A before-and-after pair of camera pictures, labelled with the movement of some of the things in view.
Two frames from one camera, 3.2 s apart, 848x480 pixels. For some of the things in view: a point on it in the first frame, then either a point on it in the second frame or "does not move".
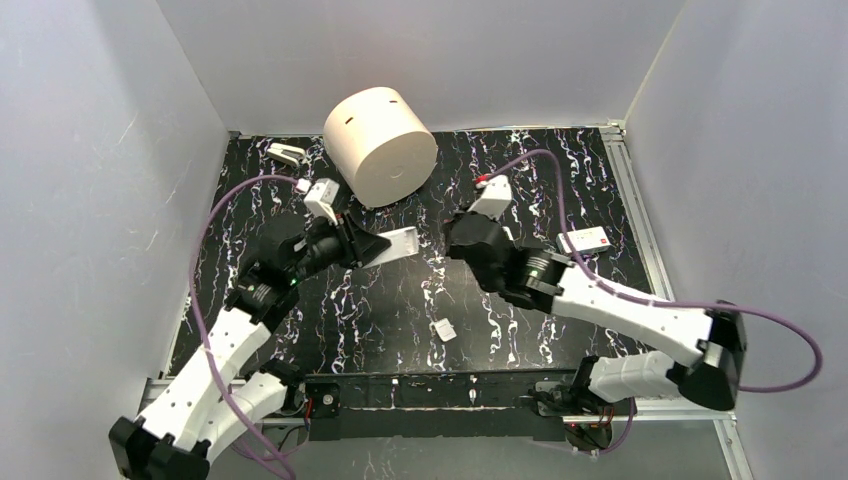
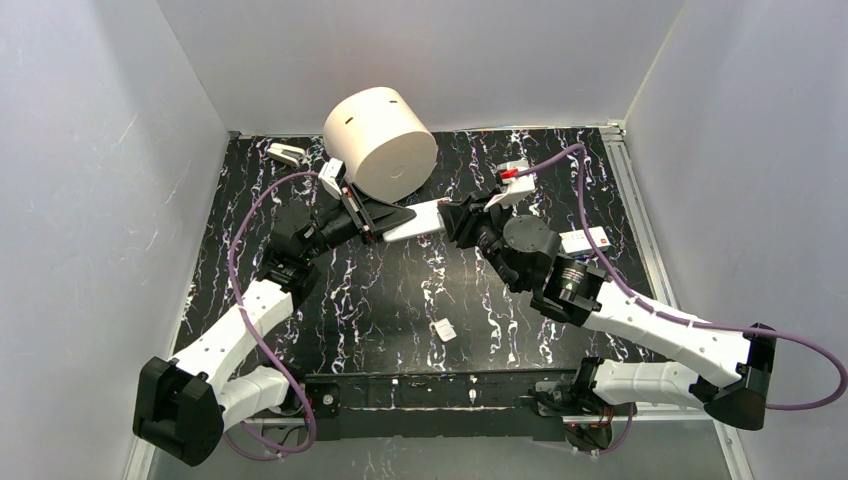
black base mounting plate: (432, 404) does not move
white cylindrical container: (381, 146) does not move
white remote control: (403, 243) to (428, 220)
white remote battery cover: (445, 329) does not move
